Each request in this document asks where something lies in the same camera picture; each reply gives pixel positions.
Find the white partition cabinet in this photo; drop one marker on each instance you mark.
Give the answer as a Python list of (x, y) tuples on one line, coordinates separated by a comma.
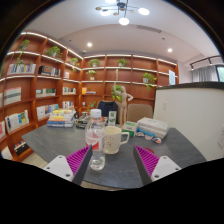
[(196, 110)]

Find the small green white box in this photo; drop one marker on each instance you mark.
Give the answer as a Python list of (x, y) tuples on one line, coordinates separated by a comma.
[(130, 127)]

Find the potted plant near mannequin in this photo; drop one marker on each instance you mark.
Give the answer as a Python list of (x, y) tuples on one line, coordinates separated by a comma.
[(116, 93)]

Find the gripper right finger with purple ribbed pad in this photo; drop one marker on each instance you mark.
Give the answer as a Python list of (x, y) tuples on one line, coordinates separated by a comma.
[(152, 167)]

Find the wooden artist mannequin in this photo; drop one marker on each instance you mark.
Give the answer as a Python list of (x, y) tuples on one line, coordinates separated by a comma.
[(123, 110)]

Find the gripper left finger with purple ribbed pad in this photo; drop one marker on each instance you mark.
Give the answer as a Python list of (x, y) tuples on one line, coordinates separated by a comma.
[(71, 167)]

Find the clear plastic water bottle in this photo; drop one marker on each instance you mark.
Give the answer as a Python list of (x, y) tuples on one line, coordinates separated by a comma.
[(94, 136)]

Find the ceiling chandelier with round lights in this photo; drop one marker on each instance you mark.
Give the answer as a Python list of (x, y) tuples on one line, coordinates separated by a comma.
[(117, 7)]

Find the wooden wall bookshelf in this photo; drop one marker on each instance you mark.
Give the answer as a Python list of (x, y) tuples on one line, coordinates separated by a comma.
[(40, 74)]

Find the stack of colourful books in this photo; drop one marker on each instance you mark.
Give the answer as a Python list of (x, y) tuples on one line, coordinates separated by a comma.
[(61, 118)]

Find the grey window curtain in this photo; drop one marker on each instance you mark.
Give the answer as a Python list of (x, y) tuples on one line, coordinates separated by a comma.
[(205, 74)]

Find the cream ceramic mug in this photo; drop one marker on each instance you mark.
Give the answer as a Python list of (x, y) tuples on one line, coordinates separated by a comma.
[(114, 138)]

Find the white tissue box stack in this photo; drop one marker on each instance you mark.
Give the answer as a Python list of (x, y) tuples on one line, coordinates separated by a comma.
[(158, 128)]

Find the beige chair back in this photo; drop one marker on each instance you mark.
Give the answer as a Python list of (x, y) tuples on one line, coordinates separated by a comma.
[(138, 111)]

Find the green white standing carton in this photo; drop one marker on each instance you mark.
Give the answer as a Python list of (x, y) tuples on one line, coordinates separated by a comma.
[(112, 118)]

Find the dark blue chair back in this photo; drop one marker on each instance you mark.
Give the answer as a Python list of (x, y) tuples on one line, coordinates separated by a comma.
[(106, 107)]

